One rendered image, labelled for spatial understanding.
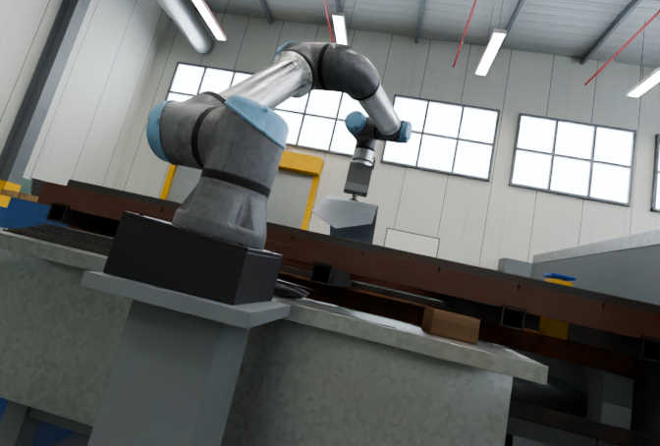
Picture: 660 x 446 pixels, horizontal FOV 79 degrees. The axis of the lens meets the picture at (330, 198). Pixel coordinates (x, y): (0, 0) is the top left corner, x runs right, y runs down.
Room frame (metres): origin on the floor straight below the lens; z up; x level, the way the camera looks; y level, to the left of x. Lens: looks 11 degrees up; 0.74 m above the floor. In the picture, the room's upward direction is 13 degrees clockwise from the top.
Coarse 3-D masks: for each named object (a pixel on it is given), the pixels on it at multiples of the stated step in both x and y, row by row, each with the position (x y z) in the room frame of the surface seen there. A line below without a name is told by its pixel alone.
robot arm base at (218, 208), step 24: (192, 192) 0.63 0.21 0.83; (216, 192) 0.60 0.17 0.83; (240, 192) 0.60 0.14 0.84; (264, 192) 0.64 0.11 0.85; (192, 216) 0.59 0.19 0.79; (216, 216) 0.59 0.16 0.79; (240, 216) 0.61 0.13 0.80; (264, 216) 0.65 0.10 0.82; (240, 240) 0.60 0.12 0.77; (264, 240) 0.65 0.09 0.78
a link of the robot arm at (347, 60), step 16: (336, 48) 0.87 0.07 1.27; (352, 48) 0.88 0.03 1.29; (336, 64) 0.87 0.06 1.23; (352, 64) 0.87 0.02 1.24; (368, 64) 0.90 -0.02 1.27; (336, 80) 0.89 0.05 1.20; (352, 80) 0.89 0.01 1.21; (368, 80) 0.91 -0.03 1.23; (352, 96) 0.96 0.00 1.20; (368, 96) 0.95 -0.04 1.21; (384, 96) 1.02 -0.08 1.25; (368, 112) 1.06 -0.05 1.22; (384, 112) 1.07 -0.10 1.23; (384, 128) 1.15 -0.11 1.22; (400, 128) 1.20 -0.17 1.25
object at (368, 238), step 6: (330, 228) 1.63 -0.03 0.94; (342, 228) 1.61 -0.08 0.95; (348, 228) 1.60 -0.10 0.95; (354, 228) 1.59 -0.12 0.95; (330, 234) 1.66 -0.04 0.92; (336, 234) 1.65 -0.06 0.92; (342, 234) 1.64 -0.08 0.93; (348, 234) 1.63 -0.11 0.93; (354, 234) 1.62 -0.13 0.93; (360, 234) 1.61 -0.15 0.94; (366, 234) 1.60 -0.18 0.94; (372, 234) 1.59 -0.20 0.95; (360, 240) 1.64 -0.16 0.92; (366, 240) 1.63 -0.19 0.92; (372, 240) 1.62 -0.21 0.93
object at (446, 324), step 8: (424, 312) 0.88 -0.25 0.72; (432, 312) 0.83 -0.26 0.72; (440, 312) 0.83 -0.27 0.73; (448, 312) 0.83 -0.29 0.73; (424, 320) 0.87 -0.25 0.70; (432, 320) 0.83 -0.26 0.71; (440, 320) 0.83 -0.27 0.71; (448, 320) 0.83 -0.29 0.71; (456, 320) 0.83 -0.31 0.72; (464, 320) 0.83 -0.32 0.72; (472, 320) 0.83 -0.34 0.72; (424, 328) 0.86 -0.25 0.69; (432, 328) 0.83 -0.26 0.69; (440, 328) 0.83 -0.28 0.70; (448, 328) 0.83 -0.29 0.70; (456, 328) 0.83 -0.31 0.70; (464, 328) 0.83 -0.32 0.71; (472, 328) 0.83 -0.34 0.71; (440, 336) 0.83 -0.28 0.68; (448, 336) 0.83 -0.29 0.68; (456, 336) 0.83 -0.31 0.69; (464, 336) 0.83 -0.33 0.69; (472, 336) 0.83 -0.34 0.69
